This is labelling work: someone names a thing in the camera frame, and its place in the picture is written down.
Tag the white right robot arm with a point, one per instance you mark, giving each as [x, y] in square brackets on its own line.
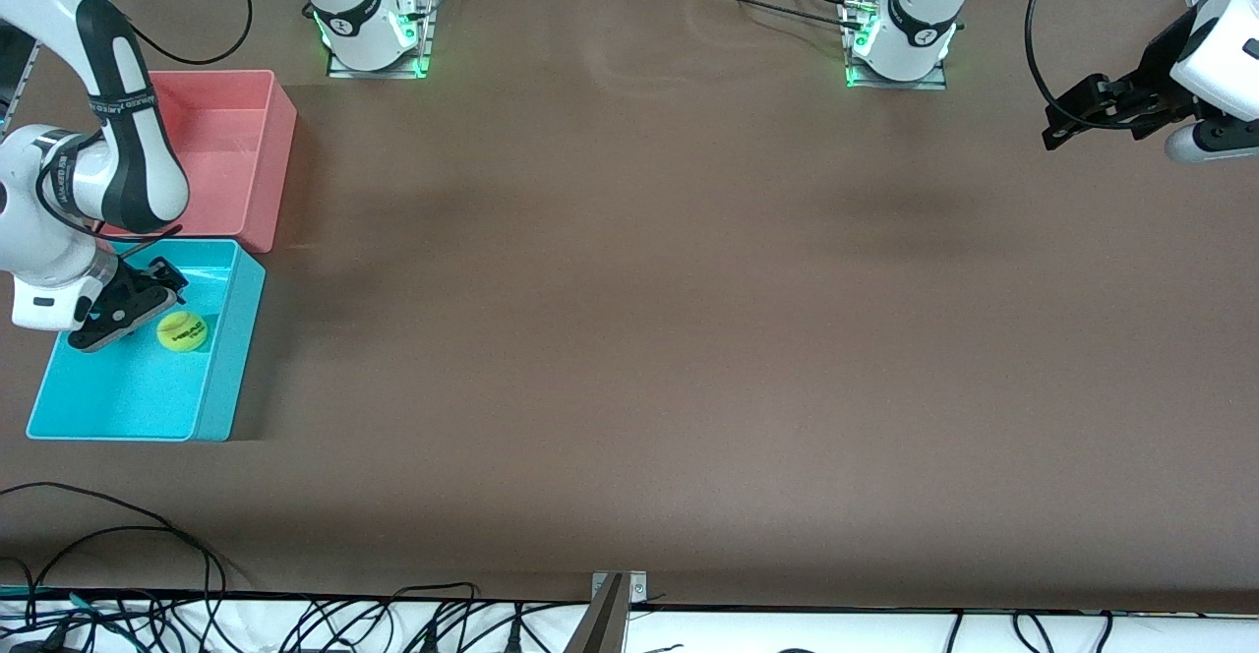
[49, 230]

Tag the small metal table bracket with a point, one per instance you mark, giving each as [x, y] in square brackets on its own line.
[637, 589]

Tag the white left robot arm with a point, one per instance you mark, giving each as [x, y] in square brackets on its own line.
[920, 14]

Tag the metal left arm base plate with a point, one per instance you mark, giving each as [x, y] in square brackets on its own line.
[895, 86]

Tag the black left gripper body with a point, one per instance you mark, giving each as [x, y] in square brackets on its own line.
[1158, 70]

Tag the dark grey metal bar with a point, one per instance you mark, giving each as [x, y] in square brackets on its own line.
[600, 628]

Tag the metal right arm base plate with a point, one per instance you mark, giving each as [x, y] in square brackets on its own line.
[425, 41]

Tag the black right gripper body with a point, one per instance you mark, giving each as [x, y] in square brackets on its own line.
[125, 286]

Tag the blue plastic bin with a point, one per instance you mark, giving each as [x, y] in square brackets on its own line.
[138, 397]

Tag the pink plastic bin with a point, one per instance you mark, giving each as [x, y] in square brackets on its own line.
[236, 142]

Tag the yellow tennis ball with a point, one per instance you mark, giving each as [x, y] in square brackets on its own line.
[182, 331]

